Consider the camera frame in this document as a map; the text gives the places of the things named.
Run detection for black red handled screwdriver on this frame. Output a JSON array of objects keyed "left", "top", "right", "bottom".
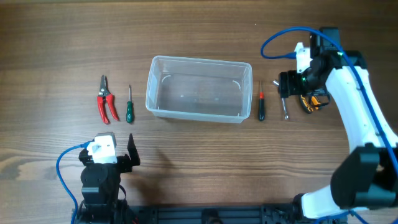
[{"left": 257, "top": 80, "right": 265, "bottom": 121}]

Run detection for green handled screwdriver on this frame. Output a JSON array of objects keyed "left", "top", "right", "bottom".
[{"left": 126, "top": 85, "right": 134, "bottom": 123}]

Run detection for clear plastic container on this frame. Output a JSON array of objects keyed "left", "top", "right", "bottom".
[{"left": 146, "top": 55, "right": 253, "bottom": 123}]

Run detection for blue cable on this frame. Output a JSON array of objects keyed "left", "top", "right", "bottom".
[
  {"left": 260, "top": 26, "right": 398, "bottom": 224},
  {"left": 55, "top": 141, "right": 93, "bottom": 224}
]

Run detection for orange black pliers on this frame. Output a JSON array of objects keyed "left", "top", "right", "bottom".
[{"left": 298, "top": 95, "right": 321, "bottom": 114}]

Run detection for red handled pruning shears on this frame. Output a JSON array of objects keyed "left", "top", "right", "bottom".
[{"left": 96, "top": 75, "right": 119, "bottom": 124}]

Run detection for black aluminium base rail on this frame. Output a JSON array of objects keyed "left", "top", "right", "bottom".
[{"left": 130, "top": 203, "right": 319, "bottom": 224}]

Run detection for silver metal wrench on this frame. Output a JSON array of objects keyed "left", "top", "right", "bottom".
[{"left": 273, "top": 80, "right": 289, "bottom": 120}]

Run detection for left blue cable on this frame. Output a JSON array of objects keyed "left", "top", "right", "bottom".
[{"left": 55, "top": 141, "right": 93, "bottom": 224}]

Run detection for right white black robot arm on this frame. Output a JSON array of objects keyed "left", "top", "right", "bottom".
[{"left": 279, "top": 27, "right": 397, "bottom": 222}]

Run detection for right blue cable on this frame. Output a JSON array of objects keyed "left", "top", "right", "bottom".
[{"left": 260, "top": 26, "right": 398, "bottom": 224}]

